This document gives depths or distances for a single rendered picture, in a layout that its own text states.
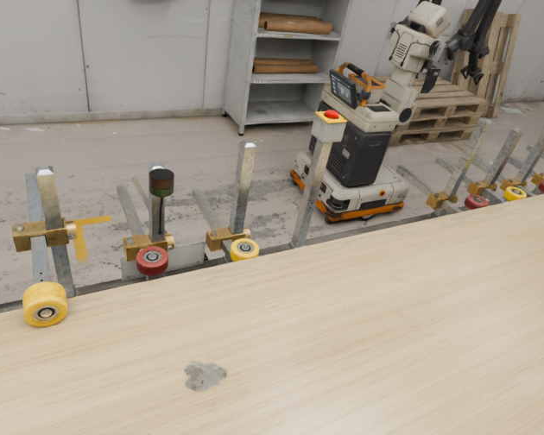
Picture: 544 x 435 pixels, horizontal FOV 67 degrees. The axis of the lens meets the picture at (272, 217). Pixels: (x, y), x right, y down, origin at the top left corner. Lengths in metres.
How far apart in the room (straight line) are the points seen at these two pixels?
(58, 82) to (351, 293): 3.12
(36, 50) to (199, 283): 2.90
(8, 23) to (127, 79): 0.88
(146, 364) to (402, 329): 0.61
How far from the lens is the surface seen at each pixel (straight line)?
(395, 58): 2.91
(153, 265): 1.09
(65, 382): 0.92
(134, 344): 0.95
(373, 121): 2.60
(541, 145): 2.25
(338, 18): 4.09
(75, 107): 3.87
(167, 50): 3.83
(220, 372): 0.89
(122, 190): 1.44
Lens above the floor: 1.67
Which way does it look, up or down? 36 degrees down
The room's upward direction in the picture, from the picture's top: 12 degrees clockwise
